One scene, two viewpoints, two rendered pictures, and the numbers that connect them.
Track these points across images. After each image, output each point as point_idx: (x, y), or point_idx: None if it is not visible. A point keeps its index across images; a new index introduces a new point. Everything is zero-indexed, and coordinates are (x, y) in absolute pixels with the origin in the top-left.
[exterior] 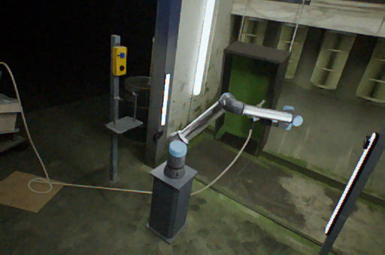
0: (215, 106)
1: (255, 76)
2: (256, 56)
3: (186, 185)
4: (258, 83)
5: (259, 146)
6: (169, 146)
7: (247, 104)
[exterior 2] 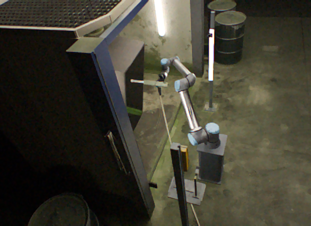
0: (187, 93)
1: None
2: (136, 53)
3: None
4: None
5: (128, 112)
6: (216, 131)
7: None
